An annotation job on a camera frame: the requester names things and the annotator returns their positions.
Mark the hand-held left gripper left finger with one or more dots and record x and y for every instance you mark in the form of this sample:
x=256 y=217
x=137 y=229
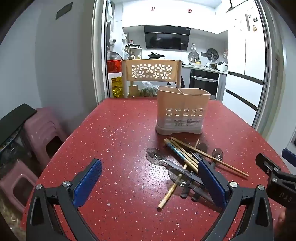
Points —
x=89 y=183

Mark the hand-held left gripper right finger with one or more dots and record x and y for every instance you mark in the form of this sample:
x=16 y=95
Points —
x=211 y=185

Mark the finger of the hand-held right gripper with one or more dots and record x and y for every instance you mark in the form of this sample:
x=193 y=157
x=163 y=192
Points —
x=266 y=162
x=289 y=154

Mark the metal spoon front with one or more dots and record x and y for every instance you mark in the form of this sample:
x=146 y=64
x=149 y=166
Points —
x=179 y=177

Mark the metal spoon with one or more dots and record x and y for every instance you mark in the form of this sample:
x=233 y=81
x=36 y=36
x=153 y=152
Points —
x=179 y=177
x=202 y=147

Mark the blue patterned chopstick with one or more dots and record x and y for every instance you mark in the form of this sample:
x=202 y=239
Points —
x=175 y=150

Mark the beige plastic utensil holder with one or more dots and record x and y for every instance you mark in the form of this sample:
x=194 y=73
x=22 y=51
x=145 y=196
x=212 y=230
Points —
x=182 y=109

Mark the person's right hand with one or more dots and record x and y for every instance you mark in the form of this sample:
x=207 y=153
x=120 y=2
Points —
x=282 y=216

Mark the pink plastic stool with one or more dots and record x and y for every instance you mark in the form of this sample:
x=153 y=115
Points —
x=13 y=171
x=39 y=125

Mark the black flat board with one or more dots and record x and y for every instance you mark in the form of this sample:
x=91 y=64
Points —
x=13 y=122

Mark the black built-in oven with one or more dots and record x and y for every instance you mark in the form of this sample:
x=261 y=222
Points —
x=203 y=85

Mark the yellow gold bag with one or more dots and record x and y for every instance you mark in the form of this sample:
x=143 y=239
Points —
x=116 y=85

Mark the small cardboard piece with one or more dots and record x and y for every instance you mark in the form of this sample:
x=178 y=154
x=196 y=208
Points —
x=133 y=90

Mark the white rice cooker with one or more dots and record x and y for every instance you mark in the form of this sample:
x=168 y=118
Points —
x=222 y=67

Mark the white refrigerator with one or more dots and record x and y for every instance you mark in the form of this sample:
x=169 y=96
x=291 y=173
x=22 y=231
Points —
x=245 y=58

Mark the dark hanging cloth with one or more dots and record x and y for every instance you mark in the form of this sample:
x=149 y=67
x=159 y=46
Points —
x=182 y=82

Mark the bag of green vegetables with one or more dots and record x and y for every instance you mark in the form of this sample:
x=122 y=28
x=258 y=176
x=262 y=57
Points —
x=149 y=90

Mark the steel pot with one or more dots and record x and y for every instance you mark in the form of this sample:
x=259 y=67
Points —
x=211 y=66

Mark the red plastic crate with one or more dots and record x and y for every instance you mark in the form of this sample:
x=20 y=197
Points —
x=114 y=67

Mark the hanging sectioned frying pan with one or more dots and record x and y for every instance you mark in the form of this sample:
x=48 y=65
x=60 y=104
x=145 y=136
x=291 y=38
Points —
x=212 y=54

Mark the beige flower-cutout storage rack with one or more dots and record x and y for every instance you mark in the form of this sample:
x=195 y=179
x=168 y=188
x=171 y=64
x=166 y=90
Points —
x=150 y=70

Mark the metal pot lid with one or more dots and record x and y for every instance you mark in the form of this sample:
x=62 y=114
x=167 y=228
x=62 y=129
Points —
x=113 y=56

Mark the dark strip fridge magnet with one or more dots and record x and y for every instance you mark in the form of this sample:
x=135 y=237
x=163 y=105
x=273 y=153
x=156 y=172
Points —
x=248 y=23

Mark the spice rack with jars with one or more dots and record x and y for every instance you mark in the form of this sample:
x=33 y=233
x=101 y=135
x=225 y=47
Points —
x=133 y=52

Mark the black wok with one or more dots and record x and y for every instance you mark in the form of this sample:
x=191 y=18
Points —
x=156 y=56

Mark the white plastic bag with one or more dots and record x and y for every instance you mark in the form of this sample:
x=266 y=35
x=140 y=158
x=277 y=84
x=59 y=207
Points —
x=112 y=39

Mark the black range hood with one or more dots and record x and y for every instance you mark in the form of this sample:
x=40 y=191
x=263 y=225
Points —
x=166 y=38

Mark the black wall panel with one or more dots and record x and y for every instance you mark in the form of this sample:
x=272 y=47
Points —
x=63 y=11

